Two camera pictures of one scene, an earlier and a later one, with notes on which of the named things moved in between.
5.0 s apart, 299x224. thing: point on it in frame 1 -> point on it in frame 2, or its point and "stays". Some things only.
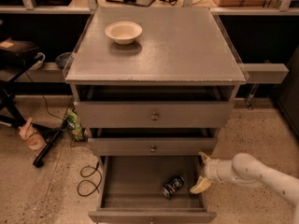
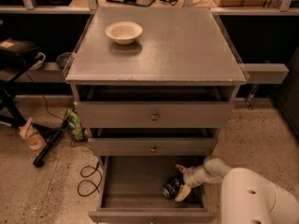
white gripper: [211, 171] -> [190, 178]
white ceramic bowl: [123, 32] stays
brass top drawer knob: [154, 117] stays
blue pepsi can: [173, 186] stays
